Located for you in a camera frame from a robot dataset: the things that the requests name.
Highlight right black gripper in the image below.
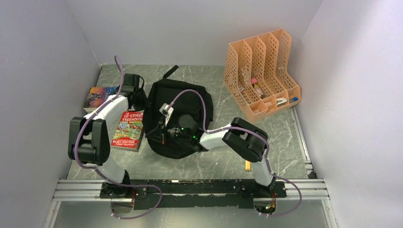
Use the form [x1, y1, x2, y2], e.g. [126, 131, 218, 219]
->
[145, 116, 191, 145]

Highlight red treehouse book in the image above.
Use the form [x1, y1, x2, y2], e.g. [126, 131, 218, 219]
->
[111, 111, 144, 152]

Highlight black student backpack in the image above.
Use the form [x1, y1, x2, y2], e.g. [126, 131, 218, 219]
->
[143, 65, 214, 160]

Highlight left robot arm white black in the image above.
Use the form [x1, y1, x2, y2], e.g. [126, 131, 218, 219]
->
[68, 74, 146, 198]

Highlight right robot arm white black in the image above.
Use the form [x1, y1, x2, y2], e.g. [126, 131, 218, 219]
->
[145, 114, 276, 197]

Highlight blue orange paperback book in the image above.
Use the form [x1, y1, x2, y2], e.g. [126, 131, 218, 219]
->
[83, 86, 117, 113]

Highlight yellow highlighter marker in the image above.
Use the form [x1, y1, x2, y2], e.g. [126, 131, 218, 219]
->
[245, 161, 251, 171]

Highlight pink capped bottle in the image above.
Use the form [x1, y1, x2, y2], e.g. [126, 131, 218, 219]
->
[251, 77, 265, 99]

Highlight orange plastic file organizer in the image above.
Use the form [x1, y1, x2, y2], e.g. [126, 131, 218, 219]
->
[223, 29, 302, 122]

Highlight silver stapler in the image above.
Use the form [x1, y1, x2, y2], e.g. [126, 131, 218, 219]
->
[276, 97, 288, 107]

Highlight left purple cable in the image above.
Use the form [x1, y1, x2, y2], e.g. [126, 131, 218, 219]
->
[72, 56, 163, 220]

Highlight purple cable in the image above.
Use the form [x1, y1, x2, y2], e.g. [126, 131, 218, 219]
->
[72, 56, 163, 220]
[163, 89, 303, 218]

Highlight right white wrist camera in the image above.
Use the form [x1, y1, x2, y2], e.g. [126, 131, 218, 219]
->
[159, 103, 173, 118]

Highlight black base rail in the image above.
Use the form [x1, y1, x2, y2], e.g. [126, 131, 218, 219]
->
[99, 179, 287, 210]

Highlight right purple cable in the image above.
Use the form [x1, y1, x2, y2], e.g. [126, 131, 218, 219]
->
[163, 89, 303, 218]

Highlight aluminium frame rail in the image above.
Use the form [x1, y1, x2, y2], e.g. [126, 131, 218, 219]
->
[52, 179, 330, 202]

